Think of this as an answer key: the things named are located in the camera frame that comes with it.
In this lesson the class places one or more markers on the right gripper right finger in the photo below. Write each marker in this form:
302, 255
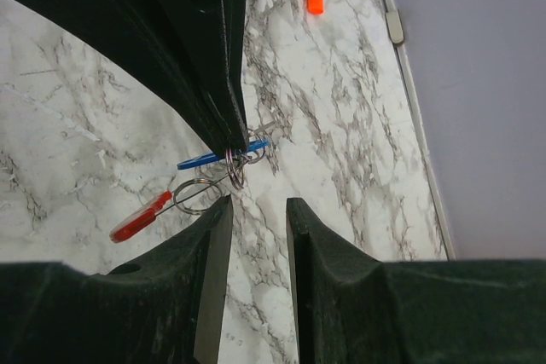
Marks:
351, 308

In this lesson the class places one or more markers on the grey wall cable clip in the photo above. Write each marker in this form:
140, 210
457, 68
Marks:
395, 27

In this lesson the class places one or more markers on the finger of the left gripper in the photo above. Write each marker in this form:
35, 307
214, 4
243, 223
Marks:
187, 52

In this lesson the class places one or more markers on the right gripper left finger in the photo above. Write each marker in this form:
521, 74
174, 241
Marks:
165, 306

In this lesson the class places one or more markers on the red handled keyring with rings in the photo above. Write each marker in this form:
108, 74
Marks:
146, 214

